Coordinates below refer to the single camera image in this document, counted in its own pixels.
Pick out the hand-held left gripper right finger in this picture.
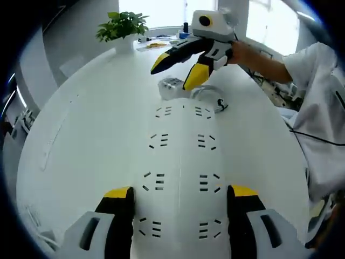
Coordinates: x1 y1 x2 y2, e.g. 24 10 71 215
226 184 311 259

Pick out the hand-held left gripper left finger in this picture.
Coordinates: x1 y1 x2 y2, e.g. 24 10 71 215
62 186 135 259

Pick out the white charger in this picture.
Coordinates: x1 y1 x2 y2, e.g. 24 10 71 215
157 77 189 100

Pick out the person's right hand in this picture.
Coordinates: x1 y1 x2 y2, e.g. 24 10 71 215
228 40 260 65

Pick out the green plant in white pot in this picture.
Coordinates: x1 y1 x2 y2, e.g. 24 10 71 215
96 11 150 53

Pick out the person's white shirt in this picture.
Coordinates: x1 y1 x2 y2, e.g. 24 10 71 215
281 42 345 203

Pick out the coiled white charger cable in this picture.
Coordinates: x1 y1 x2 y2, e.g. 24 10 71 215
190 85 229 114

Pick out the black cable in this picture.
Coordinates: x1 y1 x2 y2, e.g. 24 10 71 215
289 128 345 147

